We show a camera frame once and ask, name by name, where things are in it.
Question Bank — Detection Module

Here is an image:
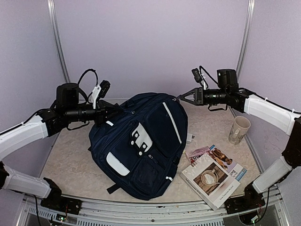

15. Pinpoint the white coffee cover book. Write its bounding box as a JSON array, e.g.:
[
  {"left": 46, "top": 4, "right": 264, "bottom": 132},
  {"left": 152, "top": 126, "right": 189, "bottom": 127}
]
[{"left": 180, "top": 153, "right": 240, "bottom": 210}]

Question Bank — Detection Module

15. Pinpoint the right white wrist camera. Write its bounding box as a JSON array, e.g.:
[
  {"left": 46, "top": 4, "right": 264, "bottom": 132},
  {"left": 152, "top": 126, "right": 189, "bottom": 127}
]
[{"left": 191, "top": 68, "right": 209, "bottom": 90}]

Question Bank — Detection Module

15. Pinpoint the front aluminium rail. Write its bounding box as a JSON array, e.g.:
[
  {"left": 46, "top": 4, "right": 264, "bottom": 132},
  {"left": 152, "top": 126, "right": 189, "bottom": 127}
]
[{"left": 16, "top": 190, "right": 292, "bottom": 226}]

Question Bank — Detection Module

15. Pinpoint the white charger with cable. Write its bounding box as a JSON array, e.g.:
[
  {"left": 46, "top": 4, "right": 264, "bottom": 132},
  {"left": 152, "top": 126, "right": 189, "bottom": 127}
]
[{"left": 186, "top": 133, "right": 195, "bottom": 144}]

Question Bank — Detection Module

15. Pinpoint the left aluminium frame post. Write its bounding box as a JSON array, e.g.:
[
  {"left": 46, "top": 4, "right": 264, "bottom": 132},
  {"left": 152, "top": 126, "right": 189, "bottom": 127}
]
[{"left": 47, "top": 0, "right": 70, "bottom": 82}]

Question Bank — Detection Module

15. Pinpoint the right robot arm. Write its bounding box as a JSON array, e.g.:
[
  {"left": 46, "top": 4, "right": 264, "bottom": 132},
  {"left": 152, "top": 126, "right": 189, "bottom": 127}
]
[{"left": 178, "top": 69, "right": 301, "bottom": 214}]

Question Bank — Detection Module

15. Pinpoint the navy blue backpack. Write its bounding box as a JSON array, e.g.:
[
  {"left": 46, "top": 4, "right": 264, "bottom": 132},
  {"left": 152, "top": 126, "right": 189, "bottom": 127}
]
[{"left": 89, "top": 93, "right": 188, "bottom": 201}]

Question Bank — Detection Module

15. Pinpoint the aluminium frame post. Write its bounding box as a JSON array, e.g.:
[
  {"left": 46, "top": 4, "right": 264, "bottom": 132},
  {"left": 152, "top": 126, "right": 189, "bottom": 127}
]
[
  {"left": 47, "top": 0, "right": 70, "bottom": 82},
  {"left": 236, "top": 0, "right": 255, "bottom": 79}
]

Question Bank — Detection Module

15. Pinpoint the beige ceramic mug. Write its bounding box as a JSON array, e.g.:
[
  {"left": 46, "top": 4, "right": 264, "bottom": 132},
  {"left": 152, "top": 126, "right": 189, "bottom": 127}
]
[{"left": 228, "top": 116, "right": 251, "bottom": 145}]

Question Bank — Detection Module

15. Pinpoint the dog cover booklet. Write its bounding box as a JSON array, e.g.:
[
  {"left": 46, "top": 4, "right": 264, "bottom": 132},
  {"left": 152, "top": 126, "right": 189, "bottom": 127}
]
[{"left": 208, "top": 145, "right": 247, "bottom": 181}]

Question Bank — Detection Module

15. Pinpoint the pink magazine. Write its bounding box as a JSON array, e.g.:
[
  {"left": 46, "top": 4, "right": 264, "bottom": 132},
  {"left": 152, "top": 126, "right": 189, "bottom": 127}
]
[{"left": 185, "top": 146, "right": 210, "bottom": 164}]

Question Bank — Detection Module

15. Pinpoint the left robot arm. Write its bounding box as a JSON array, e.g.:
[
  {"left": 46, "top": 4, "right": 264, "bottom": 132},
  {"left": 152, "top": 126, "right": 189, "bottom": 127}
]
[{"left": 0, "top": 81, "right": 123, "bottom": 214}]

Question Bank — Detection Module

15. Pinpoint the right aluminium frame post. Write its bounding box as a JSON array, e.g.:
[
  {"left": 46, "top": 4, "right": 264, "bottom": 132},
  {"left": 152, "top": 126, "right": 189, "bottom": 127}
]
[{"left": 236, "top": 0, "right": 255, "bottom": 79}]

